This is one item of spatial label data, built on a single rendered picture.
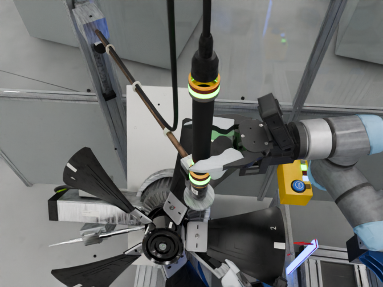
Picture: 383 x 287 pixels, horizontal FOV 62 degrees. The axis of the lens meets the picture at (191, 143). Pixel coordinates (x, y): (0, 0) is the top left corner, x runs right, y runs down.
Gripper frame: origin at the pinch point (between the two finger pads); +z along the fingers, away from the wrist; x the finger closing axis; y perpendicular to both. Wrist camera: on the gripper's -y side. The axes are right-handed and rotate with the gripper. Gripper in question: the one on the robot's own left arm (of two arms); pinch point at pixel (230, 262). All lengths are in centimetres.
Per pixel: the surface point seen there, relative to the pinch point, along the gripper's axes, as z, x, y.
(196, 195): 10.2, -31.9, 1.7
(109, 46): 58, -39, -2
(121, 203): 28.4, -12.2, 17.2
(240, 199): 51, 124, -49
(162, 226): 16.6, -10.2, 11.1
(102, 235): 31.0, 4.8, 28.3
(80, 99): 104, 17, 11
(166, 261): 10.0, -2.9, 15.1
